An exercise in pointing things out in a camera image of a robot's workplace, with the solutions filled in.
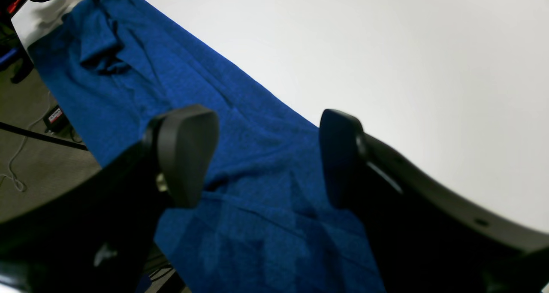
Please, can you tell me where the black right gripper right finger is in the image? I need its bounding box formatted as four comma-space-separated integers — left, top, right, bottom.
319, 109, 549, 293

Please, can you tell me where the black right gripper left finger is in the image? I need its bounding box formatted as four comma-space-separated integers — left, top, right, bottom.
0, 105, 219, 293

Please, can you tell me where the blue long-sleeve shirt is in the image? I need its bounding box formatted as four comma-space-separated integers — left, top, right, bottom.
29, 0, 386, 293

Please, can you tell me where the small black labelled adapter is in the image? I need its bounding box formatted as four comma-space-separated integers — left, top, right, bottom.
42, 105, 70, 133

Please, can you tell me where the red clamp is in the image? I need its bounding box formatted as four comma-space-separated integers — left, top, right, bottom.
5, 0, 27, 17

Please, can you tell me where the white floor cable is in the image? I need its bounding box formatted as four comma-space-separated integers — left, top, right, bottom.
0, 91, 56, 193

